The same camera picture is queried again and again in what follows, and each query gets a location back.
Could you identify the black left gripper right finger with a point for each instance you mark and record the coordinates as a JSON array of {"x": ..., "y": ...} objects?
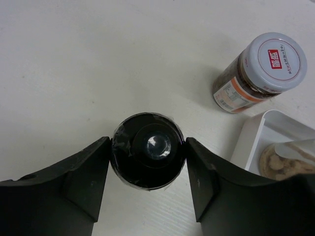
[{"x": 230, "y": 201}]

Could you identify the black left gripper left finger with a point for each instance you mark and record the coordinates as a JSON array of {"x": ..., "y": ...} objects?
[{"x": 63, "y": 199}]

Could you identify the black grinder top bottle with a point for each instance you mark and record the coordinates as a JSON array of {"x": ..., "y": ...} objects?
[{"x": 280, "y": 161}]

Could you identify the black grinder bottle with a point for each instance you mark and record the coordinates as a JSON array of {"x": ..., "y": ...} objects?
[
  {"x": 147, "y": 151},
  {"x": 280, "y": 161}
]

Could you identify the white lid orange label jar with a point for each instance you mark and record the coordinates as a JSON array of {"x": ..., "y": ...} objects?
[{"x": 271, "y": 64}]

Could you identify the white compartment organizer tray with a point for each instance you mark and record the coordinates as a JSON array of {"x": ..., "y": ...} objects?
[{"x": 265, "y": 129}]

